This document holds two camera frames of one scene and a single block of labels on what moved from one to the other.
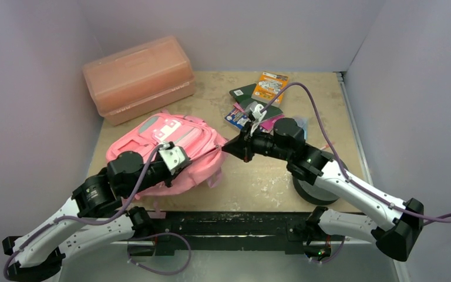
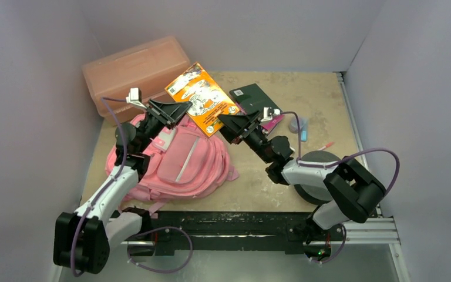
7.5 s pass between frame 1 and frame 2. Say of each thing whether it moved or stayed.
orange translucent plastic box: stayed
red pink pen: stayed
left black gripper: moved
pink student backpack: moved
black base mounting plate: stayed
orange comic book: moved
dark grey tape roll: stayed
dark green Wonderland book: stayed
